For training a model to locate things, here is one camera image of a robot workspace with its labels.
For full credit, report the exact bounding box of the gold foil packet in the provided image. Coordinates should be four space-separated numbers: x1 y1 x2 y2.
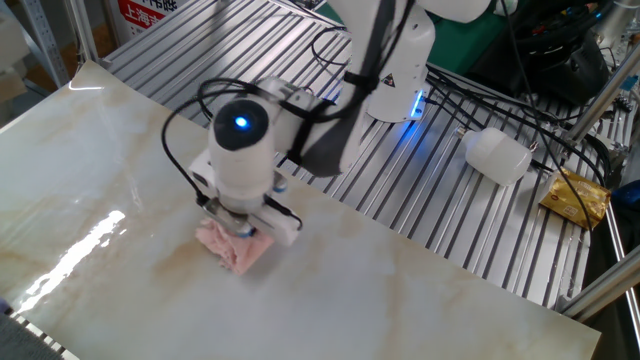
538 167 612 230

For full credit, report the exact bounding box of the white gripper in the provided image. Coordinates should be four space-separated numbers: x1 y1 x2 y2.
187 148 304 248

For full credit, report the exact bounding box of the aluminium frame post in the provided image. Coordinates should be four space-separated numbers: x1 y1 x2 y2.
556 259 640 322
64 0 114 70
563 44 640 146

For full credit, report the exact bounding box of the black camera cable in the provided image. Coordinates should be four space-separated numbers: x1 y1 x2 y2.
159 77 306 232

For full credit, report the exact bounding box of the marble pattern tabletop sheet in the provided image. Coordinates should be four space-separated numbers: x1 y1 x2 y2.
0 60 602 360

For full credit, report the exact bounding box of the white LED bulb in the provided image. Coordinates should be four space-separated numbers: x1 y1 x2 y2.
453 126 534 187

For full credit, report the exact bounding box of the pink fluffy cleaning cloth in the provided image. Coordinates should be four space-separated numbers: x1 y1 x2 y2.
194 217 276 276

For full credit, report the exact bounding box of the thick black cable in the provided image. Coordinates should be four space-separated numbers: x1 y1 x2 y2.
424 63 609 189

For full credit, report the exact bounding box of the red white sign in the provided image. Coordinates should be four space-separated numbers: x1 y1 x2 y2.
117 0 179 37

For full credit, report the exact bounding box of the perforated steel upright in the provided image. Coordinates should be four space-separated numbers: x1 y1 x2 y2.
19 0 71 89

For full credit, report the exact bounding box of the green mat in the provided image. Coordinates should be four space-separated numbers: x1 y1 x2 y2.
319 0 504 76

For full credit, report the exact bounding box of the black racing wheel controller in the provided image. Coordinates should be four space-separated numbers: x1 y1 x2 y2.
467 0 612 107

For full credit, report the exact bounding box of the thin black cable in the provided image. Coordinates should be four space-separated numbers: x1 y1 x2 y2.
497 0 596 232

